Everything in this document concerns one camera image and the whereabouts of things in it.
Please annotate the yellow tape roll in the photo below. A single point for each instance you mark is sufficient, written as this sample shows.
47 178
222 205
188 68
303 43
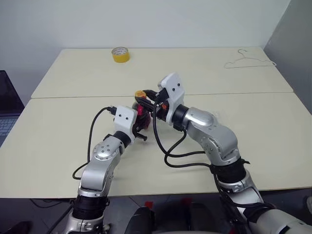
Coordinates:
120 58

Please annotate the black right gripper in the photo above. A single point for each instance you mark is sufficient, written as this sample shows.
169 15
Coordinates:
162 109

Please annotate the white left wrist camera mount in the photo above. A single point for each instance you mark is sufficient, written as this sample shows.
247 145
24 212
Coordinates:
124 119

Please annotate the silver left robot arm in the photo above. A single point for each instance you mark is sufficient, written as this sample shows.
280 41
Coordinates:
97 170

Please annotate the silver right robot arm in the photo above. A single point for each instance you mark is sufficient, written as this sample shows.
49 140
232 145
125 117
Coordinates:
214 136

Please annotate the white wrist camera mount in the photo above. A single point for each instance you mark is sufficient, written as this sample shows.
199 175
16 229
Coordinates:
174 87
124 119

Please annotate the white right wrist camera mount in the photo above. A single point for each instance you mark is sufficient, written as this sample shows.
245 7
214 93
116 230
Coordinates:
174 87

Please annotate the dark laptop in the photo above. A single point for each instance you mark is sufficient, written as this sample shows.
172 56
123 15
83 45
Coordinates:
7 97

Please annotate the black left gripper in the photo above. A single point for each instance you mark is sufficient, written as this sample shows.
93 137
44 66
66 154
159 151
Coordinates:
136 132

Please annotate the yellow bottle cap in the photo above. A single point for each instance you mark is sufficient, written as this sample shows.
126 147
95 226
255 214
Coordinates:
140 93

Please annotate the dark rounded shape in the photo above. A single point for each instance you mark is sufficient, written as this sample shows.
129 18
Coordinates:
141 219

